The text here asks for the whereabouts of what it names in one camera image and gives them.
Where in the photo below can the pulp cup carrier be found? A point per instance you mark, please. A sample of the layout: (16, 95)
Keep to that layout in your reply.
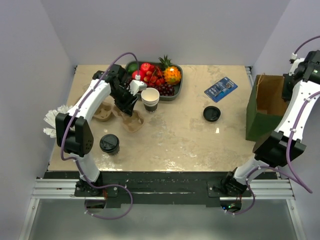
(132, 123)

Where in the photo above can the black plastic cup lid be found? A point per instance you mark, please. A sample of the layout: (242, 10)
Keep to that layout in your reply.
(109, 141)

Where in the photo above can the dark grey fruit tray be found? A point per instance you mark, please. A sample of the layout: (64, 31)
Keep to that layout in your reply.
(177, 87)

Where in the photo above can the stack of black lids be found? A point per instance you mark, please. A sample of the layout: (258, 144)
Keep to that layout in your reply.
(211, 113)

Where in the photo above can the black paper coffee cup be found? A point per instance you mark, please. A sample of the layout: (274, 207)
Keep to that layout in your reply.
(111, 151)

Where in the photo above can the green lime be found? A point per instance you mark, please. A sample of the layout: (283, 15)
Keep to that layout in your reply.
(132, 68)

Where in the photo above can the orange pineapple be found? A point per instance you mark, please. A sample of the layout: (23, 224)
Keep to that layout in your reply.
(172, 75)

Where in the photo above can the red apple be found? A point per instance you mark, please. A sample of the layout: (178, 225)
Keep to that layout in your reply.
(147, 67)
(140, 73)

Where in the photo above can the stack of pulp carriers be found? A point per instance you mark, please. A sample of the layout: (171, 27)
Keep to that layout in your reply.
(104, 112)

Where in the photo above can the blue card packet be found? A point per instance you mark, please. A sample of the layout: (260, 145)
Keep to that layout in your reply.
(221, 89)

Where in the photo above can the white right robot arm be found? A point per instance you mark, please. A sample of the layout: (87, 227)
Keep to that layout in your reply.
(301, 90)

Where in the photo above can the white wrapped straws bundle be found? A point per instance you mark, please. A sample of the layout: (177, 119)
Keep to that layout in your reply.
(50, 119)

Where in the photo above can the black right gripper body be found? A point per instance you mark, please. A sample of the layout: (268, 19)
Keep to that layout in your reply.
(287, 87)

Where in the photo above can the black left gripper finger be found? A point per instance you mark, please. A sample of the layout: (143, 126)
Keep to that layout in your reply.
(130, 108)
(120, 106)

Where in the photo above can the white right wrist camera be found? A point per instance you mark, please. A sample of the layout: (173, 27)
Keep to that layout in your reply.
(294, 61)

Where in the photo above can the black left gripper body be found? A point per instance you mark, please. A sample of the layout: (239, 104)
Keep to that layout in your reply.
(123, 95)

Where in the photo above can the stack of paper cups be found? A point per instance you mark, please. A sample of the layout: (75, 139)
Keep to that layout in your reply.
(150, 98)

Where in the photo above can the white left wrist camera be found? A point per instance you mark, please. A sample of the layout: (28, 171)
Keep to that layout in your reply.
(136, 86)

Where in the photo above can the dark purple grape bunch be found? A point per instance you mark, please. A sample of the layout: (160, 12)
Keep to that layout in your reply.
(127, 83)

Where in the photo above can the brown and green paper bag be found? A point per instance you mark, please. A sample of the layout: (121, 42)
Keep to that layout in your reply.
(265, 108)

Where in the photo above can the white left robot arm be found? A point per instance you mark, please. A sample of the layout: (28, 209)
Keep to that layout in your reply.
(73, 133)

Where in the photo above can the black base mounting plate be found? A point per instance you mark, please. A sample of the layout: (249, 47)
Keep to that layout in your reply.
(155, 187)

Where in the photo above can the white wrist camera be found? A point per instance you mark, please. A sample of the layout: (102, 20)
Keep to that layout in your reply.
(294, 61)
(136, 86)

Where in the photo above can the red lychee bunch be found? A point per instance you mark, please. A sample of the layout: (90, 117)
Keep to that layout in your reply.
(154, 79)

